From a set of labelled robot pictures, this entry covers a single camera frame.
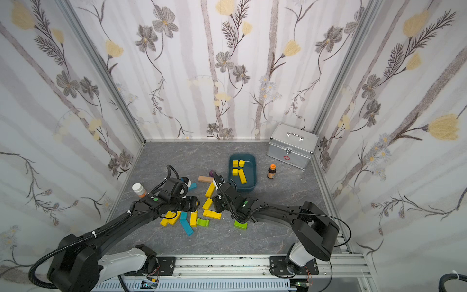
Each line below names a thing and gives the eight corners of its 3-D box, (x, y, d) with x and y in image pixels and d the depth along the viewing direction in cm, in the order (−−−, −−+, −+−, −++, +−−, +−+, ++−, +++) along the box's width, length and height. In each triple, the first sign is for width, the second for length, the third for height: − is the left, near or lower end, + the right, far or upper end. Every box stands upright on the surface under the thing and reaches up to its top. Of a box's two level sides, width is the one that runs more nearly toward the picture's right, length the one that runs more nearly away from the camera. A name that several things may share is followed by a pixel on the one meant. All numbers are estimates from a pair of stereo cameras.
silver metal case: (265, 157, 115) (269, 139, 102) (277, 138, 126) (281, 119, 114) (303, 172, 107) (312, 155, 95) (312, 150, 119) (321, 132, 106)
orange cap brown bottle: (267, 179, 104) (270, 169, 97) (266, 173, 107) (269, 163, 99) (274, 179, 104) (276, 169, 97) (273, 173, 107) (276, 163, 99)
